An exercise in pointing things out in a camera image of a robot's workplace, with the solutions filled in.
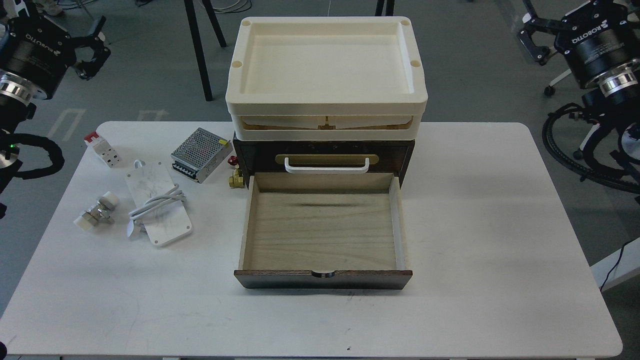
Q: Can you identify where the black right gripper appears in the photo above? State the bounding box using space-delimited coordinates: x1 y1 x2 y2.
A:
517 1 640 90

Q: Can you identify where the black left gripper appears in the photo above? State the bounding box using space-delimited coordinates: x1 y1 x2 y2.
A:
0 15 112 96

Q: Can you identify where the white charger with cable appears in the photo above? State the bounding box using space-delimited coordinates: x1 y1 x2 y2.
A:
125 159 194 247

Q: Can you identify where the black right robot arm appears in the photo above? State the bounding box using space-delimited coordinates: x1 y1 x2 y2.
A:
517 0 640 194

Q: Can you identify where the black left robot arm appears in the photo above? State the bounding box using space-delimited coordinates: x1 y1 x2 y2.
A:
0 9 111 189

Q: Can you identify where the dark wooden cabinet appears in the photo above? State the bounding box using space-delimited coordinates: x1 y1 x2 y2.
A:
232 137 416 186

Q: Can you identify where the white office chair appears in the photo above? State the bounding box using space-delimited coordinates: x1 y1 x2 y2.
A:
542 69 572 97

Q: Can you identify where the red white terminal block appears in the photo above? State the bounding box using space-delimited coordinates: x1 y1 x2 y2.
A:
83 131 121 167

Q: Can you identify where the black table leg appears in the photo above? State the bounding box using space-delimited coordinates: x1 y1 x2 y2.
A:
183 0 227 101

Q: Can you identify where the metal mesh power supply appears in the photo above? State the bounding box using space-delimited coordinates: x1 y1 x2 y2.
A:
170 127 233 183

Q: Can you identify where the white capped metal fitting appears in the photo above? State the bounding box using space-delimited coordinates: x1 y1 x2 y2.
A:
73 191 121 231

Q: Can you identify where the cream plastic stacked tray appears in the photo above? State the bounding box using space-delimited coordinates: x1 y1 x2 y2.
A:
225 16 428 141

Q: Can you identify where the open wooden drawer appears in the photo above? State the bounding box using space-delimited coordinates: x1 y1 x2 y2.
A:
234 172 413 290

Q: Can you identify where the brass valve red handle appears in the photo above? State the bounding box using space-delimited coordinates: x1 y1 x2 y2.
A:
227 155 246 189

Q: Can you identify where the white cabinet handle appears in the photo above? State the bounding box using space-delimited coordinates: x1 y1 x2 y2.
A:
284 156 371 174

